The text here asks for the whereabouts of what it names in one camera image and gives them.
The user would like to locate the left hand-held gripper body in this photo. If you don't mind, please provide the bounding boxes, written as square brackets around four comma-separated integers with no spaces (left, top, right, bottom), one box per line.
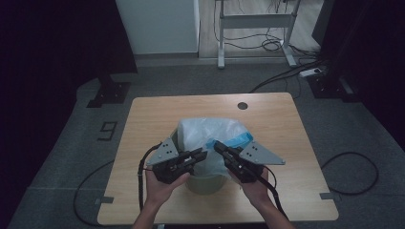
[145,136,192,185]

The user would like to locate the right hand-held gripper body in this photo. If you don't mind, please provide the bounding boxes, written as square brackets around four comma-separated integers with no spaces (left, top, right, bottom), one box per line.
[224,140,286,184]

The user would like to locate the white plastic bag blue band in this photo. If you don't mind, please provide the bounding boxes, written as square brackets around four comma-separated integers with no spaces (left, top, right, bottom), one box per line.
[176,117,254,179]

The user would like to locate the green plastic bin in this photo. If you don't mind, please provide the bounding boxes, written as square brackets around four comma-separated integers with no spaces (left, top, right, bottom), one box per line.
[170,128,227,196]

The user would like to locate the person's left hand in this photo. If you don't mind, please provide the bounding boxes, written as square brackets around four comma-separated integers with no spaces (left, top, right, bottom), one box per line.
[144,168,191,208]

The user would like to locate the person's right hand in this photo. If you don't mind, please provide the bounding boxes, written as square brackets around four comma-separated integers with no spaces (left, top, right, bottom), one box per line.
[228,170,271,208]

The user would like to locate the black stand base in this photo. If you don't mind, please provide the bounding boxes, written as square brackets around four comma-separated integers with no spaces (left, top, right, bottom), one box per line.
[86,74,132,109]
[307,74,361,103]

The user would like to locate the white power strip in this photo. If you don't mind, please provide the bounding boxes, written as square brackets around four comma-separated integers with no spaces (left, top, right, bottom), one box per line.
[299,67,323,78]

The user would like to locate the white cabinet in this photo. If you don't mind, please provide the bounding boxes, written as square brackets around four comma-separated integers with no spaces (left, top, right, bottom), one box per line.
[115,0,201,55]

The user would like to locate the black curtain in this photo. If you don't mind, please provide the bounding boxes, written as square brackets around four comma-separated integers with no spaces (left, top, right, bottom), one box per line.
[313,0,405,151]
[0,0,139,135]

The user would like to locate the left hand-held gripper cable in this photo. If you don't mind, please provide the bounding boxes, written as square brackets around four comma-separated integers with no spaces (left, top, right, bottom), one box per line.
[138,142,163,213]

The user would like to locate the hand-held gripper cable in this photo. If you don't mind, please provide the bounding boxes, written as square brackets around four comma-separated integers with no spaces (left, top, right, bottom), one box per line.
[254,165,289,221]
[138,142,163,213]

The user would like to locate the right hand-held gripper cable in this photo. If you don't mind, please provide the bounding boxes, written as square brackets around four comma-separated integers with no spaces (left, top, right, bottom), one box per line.
[254,165,289,221]

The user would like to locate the black floor cable bundle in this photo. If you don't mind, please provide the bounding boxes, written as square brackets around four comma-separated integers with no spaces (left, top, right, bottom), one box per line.
[248,58,329,94]

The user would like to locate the black looped floor cable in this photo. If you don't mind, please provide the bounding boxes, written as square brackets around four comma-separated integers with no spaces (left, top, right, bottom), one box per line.
[320,151,380,196]
[73,159,115,227]

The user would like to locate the tangled black cables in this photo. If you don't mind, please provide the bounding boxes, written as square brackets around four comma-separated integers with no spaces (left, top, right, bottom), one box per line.
[213,0,319,58]

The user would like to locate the white metal desk frame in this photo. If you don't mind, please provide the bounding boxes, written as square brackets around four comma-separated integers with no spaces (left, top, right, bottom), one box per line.
[214,0,302,70]

